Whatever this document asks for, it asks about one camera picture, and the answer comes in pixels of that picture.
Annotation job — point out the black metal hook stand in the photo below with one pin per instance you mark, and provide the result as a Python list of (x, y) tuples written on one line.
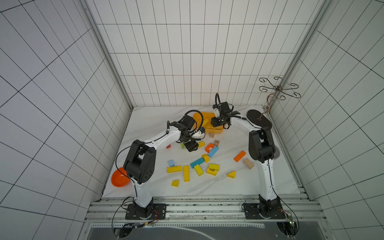
[(275, 92)]

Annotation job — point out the light blue long block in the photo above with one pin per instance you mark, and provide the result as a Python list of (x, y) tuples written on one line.
[(213, 151)]

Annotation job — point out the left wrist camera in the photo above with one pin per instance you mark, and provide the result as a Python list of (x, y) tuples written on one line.
[(198, 136)]

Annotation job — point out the yellow plastic tub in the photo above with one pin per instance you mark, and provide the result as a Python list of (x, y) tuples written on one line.
[(208, 126)]

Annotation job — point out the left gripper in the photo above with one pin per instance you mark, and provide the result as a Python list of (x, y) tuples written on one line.
[(191, 146)]

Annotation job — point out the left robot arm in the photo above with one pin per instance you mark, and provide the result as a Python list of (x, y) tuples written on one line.
[(141, 158)]

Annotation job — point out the yellow triangle block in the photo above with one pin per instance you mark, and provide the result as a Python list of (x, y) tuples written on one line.
[(232, 174), (175, 183)]

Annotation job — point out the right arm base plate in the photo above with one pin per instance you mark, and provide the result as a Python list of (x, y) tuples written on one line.
[(263, 211)]

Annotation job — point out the orange bowl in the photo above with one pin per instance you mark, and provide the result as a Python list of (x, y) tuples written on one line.
[(120, 178)]

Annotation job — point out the purple bowl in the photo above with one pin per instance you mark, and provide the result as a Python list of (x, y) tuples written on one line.
[(277, 153)]

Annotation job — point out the yellow triangle block right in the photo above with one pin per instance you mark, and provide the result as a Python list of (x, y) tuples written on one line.
[(232, 174)]

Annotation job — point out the yellow long block diagonal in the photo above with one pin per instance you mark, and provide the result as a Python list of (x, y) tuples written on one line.
[(206, 121)]

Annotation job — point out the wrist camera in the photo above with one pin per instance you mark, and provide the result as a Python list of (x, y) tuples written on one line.
[(198, 136), (216, 111)]

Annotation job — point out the natural wood cylinder block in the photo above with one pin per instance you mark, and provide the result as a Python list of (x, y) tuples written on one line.
[(248, 163)]

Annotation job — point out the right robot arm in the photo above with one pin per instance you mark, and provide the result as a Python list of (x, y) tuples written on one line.
[(262, 149)]

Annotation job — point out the yellow long block upright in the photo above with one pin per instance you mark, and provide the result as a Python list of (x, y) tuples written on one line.
[(186, 173)]

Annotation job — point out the teal long block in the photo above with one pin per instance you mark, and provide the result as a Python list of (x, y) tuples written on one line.
[(197, 162)]

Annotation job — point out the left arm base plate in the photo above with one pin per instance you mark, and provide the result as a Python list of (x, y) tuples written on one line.
[(151, 212)]

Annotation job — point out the yellow triangle block bottom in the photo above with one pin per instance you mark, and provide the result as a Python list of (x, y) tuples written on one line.
[(175, 183)]

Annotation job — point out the orange arch block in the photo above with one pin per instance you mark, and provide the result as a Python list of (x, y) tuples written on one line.
[(209, 147)]

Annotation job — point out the yellow short block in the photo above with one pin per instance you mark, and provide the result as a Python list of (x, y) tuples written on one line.
[(198, 170)]

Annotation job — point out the yellow long block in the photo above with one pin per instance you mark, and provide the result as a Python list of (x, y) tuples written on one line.
[(186, 173), (174, 169), (201, 144)]

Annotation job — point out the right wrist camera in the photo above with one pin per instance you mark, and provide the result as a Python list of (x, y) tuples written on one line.
[(216, 111)]

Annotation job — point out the orange long block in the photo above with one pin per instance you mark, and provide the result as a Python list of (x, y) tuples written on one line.
[(239, 156)]

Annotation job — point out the aluminium rail frame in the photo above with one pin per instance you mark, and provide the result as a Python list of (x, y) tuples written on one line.
[(204, 211)]

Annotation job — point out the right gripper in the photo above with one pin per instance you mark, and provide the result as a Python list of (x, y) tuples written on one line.
[(217, 120)]

